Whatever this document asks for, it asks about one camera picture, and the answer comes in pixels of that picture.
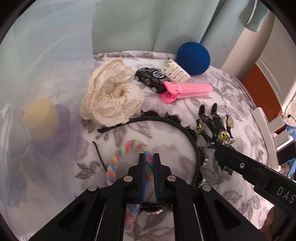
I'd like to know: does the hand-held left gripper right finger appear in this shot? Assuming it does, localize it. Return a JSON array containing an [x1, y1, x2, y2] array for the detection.
[[153, 153, 269, 241]]

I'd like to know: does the black toy car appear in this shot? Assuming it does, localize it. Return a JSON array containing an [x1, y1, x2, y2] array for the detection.
[[135, 67, 170, 93]]

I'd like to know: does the black gold action figure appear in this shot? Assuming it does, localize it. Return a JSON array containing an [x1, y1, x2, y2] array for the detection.
[[195, 103, 236, 175]]

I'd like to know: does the pale green curtain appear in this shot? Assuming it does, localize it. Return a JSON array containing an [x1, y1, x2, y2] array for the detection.
[[91, 0, 275, 70]]

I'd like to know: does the blue ball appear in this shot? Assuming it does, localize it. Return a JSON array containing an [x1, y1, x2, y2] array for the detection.
[[177, 42, 211, 76]]

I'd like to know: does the person's right hand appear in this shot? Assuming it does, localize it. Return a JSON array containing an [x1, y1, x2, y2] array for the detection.
[[259, 206, 278, 241]]

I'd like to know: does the white power strip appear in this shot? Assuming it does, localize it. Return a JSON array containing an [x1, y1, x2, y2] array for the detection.
[[251, 107, 281, 166]]

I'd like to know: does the pastel braided headband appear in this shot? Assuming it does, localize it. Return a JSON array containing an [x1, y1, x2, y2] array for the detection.
[[92, 139, 154, 232]]

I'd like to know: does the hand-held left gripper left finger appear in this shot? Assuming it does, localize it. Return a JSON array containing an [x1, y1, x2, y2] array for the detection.
[[29, 153, 146, 241]]

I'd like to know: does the cream hair claw clip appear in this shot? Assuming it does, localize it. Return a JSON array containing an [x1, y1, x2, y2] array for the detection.
[[161, 59, 190, 82]]

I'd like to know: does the pink hair roller clip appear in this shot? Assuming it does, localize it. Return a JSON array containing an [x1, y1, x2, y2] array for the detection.
[[161, 81, 213, 103]]

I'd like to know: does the cream lace scrunchie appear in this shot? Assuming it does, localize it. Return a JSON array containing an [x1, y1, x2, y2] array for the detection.
[[79, 58, 145, 127]]

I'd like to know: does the black studded headband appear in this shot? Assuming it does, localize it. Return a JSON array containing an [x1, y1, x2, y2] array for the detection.
[[97, 110, 208, 215]]

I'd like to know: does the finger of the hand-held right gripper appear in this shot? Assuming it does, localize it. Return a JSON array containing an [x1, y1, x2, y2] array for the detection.
[[214, 146, 267, 186]]

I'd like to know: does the clear plastic storage container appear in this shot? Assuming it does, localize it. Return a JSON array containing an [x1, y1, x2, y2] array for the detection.
[[0, 0, 96, 241]]

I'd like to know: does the purple toy with yellow cap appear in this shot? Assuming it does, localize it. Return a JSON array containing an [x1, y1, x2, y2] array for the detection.
[[22, 97, 72, 157]]

